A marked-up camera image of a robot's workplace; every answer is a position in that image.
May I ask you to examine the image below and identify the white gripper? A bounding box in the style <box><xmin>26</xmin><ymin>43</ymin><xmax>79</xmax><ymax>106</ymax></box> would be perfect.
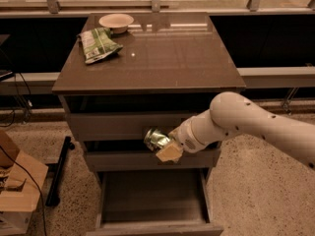
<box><xmin>157</xmin><ymin>118</ymin><xmax>206</xmax><ymax>162</ymax></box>

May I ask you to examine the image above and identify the green soda can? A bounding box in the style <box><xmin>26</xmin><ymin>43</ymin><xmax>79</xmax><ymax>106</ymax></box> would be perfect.
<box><xmin>144</xmin><ymin>128</ymin><xmax>170</xmax><ymax>151</ymax></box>

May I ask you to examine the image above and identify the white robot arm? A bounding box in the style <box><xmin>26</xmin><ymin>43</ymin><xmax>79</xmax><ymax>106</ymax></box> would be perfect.
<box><xmin>157</xmin><ymin>92</ymin><xmax>315</xmax><ymax>169</ymax></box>

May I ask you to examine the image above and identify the middle drawer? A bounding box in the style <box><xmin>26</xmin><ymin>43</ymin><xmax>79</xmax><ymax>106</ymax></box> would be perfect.
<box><xmin>85</xmin><ymin>148</ymin><xmax>221</xmax><ymax>172</ymax></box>

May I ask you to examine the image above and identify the open bottom drawer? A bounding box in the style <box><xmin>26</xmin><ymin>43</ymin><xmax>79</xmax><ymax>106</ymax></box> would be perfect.
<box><xmin>86</xmin><ymin>169</ymin><xmax>223</xmax><ymax>236</ymax></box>

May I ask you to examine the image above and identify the dark grey drawer cabinet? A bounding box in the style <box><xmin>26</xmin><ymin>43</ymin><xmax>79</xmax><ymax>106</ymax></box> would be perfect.
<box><xmin>51</xmin><ymin>12</ymin><xmax>248</xmax><ymax>236</ymax></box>

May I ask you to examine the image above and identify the top drawer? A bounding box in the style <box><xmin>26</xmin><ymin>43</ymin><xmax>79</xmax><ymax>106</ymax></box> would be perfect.
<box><xmin>66</xmin><ymin>112</ymin><xmax>194</xmax><ymax>142</ymax></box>

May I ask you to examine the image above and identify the green white chip bag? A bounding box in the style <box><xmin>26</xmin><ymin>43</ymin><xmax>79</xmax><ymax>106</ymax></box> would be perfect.
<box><xmin>78</xmin><ymin>28</ymin><xmax>123</xmax><ymax>65</ymax></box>

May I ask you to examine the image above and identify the white bowl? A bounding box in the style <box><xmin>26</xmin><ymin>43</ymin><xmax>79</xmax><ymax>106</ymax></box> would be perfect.
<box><xmin>98</xmin><ymin>14</ymin><xmax>134</xmax><ymax>34</ymax></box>

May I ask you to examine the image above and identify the black metal stand leg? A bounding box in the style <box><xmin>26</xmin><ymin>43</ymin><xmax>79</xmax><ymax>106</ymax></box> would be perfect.
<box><xmin>45</xmin><ymin>136</ymin><xmax>75</xmax><ymax>207</ymax></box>

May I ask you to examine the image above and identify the cardboard box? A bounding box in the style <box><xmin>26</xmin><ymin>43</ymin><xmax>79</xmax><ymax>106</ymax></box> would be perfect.
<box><xmin>0</xmin><ymin>131</ymin><xmax>48</xmax><ymax>236</ymax></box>

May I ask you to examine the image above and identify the black cable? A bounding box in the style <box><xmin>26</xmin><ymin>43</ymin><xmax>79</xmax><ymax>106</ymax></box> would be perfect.
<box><xmin>0</xmin><ymin>144</ymin><xmax>48</xmax><ymax>236</ymax></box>

